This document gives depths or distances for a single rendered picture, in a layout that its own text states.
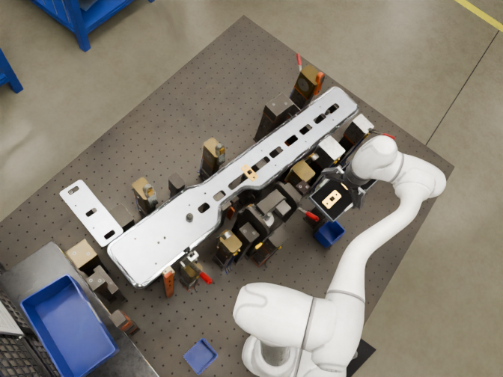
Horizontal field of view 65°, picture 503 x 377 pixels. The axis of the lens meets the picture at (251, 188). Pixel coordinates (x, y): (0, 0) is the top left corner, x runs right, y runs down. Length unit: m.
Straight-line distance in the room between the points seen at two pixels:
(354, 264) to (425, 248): 2.11
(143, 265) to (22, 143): 1.71
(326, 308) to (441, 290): 2.20
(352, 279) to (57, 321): 1.02
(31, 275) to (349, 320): 1.12
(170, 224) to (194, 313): 0.46
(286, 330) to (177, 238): 0.75
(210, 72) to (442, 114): 2.21
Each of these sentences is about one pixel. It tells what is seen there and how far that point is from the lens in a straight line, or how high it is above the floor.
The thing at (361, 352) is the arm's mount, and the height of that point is 0.93.
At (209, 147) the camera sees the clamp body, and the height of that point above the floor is 1.04.
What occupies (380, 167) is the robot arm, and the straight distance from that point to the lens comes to 1.28.
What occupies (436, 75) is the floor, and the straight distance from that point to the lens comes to 4.10.
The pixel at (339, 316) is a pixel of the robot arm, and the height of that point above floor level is 1.61.
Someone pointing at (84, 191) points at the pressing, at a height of 1.00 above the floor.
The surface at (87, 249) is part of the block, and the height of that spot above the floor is 1.06.
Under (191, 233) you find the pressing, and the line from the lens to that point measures 1.63.
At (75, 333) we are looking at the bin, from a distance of 1.57.
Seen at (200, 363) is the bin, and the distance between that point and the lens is 1.87.
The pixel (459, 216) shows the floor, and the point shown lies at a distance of 3.46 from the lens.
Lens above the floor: 2.57
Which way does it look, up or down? 65 degrees down
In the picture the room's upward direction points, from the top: 25 degrees clockwise
